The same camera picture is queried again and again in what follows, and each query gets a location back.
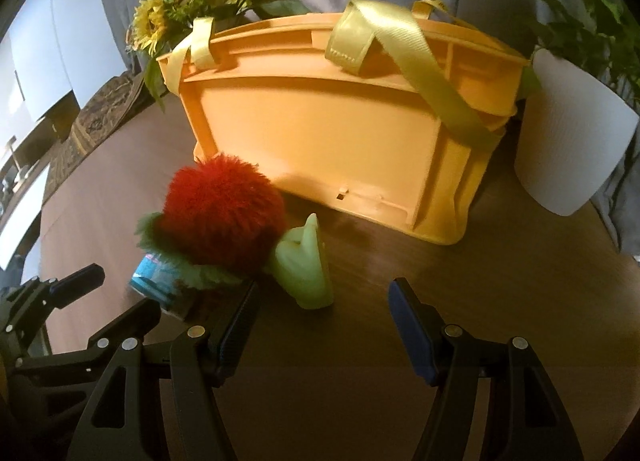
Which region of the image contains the orange plastic crate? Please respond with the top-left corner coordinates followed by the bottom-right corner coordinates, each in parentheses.
top-left (158, 0), bottom-right (527, 245)

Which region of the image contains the yellow ribbon strap rear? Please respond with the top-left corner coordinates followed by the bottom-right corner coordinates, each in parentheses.
top-left (162, 0), bottom-right (482, 95)

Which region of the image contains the white plant pot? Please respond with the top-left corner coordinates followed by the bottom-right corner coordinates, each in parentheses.
top-left (514, 48), bottom-right (639, 216)

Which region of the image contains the patterned brown cushion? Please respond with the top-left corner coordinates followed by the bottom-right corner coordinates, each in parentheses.
top-left (43, 71), bottom-right (153, 203)

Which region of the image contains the yellow ribbon strap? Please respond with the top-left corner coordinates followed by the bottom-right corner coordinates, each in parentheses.
top-left (162, 0), bottom-right (482, 95)
top-left (324, 0), bottom-right (504, 149)

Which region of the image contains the yellow ribbon strap front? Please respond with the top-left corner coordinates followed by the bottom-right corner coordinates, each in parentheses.
top-left (324, 0), bottom-right (504, 149)

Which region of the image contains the blue monster tissue pack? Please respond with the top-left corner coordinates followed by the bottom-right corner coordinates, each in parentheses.
top-left (128, 253), bottom-right (186, 314)

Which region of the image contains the sunflower bouquet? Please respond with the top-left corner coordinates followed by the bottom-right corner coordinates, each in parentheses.
top-left (126, 0), bottom-right (310, 103)

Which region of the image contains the pale green soft toy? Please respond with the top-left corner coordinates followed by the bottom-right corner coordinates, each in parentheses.
top-left (267, 213), bottom-right (334, 311)

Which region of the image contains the red green plush toy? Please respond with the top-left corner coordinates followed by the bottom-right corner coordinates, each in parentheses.
top-left (136, 154), bottom-right (288, 290)

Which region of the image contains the green potted plant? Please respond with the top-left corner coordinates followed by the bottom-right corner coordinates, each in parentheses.
top-left (529, 0), bottom-right (639, 111)

